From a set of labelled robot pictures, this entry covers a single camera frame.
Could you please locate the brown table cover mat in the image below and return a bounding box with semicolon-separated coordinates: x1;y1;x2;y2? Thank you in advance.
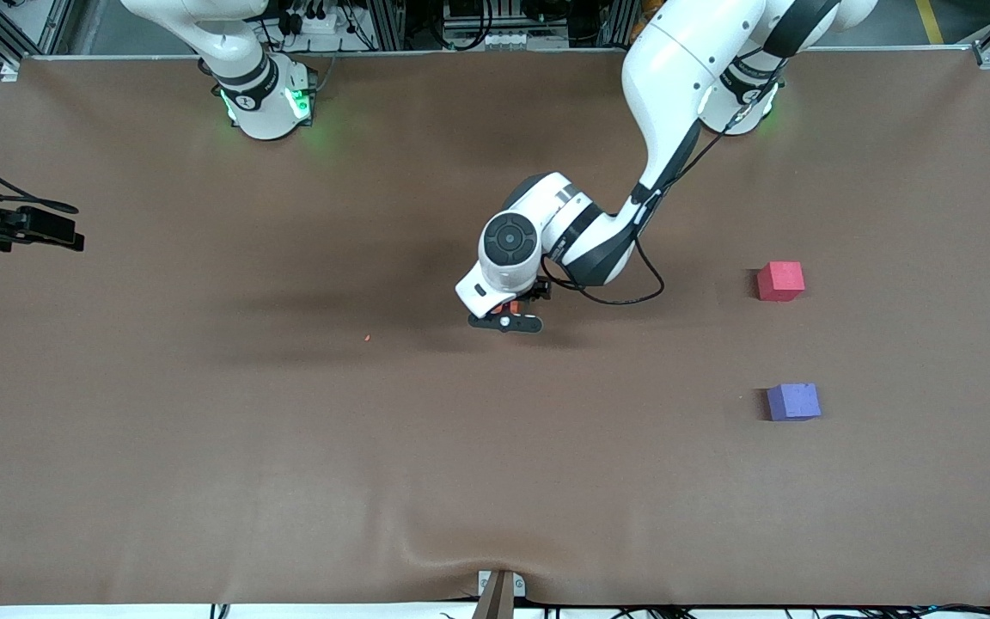
0;47;990;607

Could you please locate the red foam block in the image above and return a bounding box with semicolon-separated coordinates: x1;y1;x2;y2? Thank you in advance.
756;261;806;303

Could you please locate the purple foam block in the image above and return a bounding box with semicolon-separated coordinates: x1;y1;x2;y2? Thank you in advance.
766;383;822;422

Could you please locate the white power strip with plugs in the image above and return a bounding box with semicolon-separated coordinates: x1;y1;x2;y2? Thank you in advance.
276;4;350;37

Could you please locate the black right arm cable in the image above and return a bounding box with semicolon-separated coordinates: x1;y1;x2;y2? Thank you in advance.
0;142;81;216

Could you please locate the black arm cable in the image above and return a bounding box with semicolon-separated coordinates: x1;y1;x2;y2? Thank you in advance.
0;142;81;216
541;82;784;307

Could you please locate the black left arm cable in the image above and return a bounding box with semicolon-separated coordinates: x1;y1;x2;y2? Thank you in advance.
541;82;784;307

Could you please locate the small metal edge bracket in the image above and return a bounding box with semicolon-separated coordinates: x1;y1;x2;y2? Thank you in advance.
478;570;527;598

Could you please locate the aluminium frame post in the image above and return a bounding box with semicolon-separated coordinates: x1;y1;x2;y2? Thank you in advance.
375;0;410;51
602;0;638;48

